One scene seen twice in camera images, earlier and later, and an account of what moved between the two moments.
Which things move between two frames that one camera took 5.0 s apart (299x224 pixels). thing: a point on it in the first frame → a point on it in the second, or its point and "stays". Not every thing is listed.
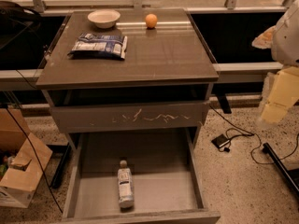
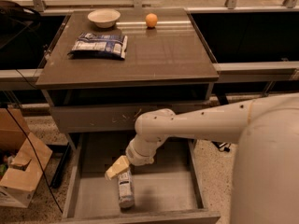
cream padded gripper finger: (284, 92) → (121, 166)
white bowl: (105, 19) stays
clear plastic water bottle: (125, 186) stays
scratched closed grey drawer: (156, 117) stays
